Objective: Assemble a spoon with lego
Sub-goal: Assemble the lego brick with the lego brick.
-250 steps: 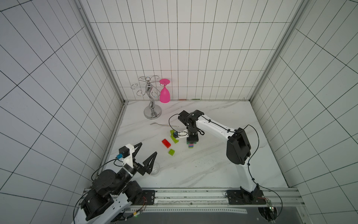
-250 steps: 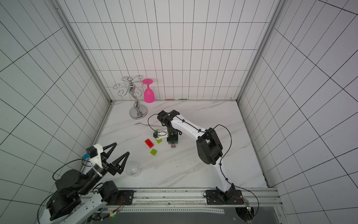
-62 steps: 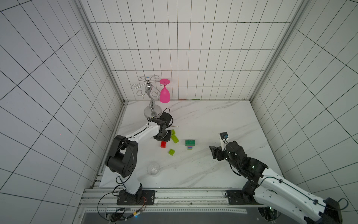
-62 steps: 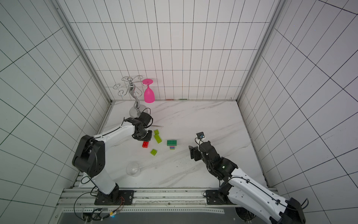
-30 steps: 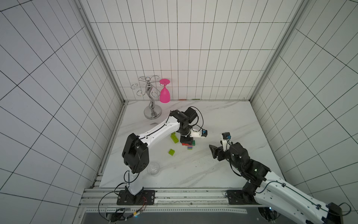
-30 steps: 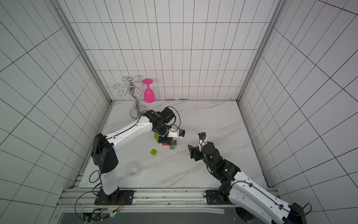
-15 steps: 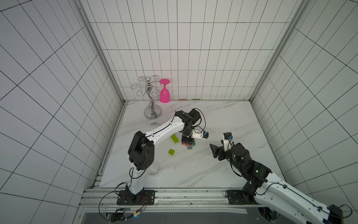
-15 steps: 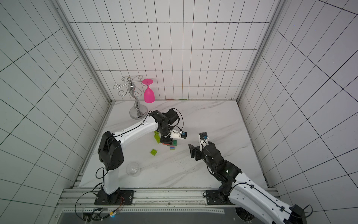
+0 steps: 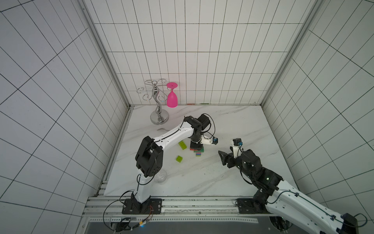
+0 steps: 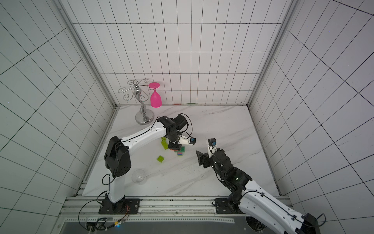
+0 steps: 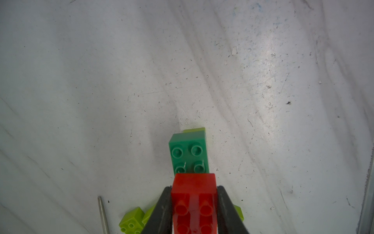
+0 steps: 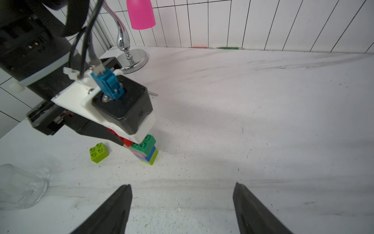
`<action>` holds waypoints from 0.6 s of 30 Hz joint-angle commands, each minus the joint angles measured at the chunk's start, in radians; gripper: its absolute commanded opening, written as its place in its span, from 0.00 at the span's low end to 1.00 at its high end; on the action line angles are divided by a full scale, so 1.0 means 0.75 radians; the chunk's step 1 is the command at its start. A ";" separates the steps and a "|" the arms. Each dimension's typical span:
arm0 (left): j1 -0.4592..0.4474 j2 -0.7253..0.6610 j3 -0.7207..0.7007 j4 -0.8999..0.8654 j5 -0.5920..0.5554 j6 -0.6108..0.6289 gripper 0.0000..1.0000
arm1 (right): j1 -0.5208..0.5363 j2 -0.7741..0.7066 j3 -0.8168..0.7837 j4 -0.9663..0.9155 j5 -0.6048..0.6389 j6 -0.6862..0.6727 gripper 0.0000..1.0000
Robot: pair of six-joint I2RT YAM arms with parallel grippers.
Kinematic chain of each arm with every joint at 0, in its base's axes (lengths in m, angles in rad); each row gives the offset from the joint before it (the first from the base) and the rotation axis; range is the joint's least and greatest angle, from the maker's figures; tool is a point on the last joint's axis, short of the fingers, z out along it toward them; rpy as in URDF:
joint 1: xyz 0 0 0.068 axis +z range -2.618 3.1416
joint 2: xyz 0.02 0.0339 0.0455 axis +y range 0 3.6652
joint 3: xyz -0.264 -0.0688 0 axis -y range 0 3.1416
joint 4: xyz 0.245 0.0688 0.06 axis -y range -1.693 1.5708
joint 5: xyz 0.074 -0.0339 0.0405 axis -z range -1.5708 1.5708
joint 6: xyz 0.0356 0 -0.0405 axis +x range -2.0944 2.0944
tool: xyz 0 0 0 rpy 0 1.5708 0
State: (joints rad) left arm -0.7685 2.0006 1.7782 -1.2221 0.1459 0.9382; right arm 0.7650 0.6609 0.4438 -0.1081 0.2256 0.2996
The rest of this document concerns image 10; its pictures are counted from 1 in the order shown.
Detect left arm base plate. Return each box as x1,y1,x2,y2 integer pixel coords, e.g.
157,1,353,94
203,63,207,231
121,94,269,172
98,198,141,215

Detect long lime lego brick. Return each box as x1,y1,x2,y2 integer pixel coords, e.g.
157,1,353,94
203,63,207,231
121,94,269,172
161,141,168,150

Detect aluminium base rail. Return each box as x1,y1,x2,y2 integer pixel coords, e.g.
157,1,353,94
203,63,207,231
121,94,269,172
60,196,244,224

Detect pink plastic wine glass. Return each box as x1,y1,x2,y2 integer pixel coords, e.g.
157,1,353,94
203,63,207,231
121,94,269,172
149,82,162,108

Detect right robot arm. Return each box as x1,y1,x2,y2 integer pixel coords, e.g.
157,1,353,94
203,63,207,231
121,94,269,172
196,148,320,234

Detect dark green lego brick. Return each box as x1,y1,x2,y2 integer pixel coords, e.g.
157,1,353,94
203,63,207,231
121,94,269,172
178,146,185,153

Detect silver glass holder stand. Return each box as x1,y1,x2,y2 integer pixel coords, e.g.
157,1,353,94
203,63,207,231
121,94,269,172
118,79,154,125

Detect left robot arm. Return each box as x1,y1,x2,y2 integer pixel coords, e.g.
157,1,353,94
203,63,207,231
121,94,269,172
104,113,196,204

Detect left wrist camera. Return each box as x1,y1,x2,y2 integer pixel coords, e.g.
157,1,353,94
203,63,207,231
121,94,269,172
178,135,196,145

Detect clear glass cup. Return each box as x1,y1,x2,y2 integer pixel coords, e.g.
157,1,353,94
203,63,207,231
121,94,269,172
131,169,147,185

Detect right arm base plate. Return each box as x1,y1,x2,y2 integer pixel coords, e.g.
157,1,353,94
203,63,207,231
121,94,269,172
212,198,242,215

